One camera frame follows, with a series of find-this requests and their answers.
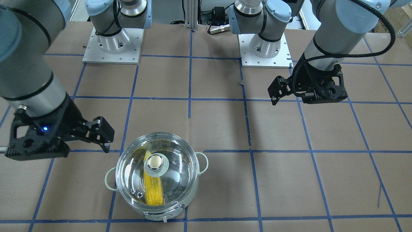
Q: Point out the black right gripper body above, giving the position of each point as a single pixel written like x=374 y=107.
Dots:
x=70 y=120

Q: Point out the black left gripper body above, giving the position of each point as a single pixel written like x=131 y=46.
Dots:
x=304 y=79

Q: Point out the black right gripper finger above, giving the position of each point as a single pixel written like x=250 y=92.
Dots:
x=105 y=145

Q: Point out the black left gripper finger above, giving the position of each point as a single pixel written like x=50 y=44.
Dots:
x=276 y=97

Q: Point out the glass pot lid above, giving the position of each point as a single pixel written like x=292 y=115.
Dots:
x=156 y=169

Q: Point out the yellow corn cob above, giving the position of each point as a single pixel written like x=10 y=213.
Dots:
x=152 y=165

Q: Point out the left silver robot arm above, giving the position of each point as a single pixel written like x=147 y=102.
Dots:
x=343 y=24

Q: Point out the pale green steel pot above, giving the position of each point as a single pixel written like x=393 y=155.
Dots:
x=157 y=183

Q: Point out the cardboard box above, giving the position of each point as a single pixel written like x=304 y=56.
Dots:
x=397 y=16

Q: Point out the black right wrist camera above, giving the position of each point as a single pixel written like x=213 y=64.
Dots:
x=36 y=138

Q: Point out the aluminium frame post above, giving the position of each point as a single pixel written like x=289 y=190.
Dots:
x=191 y=13

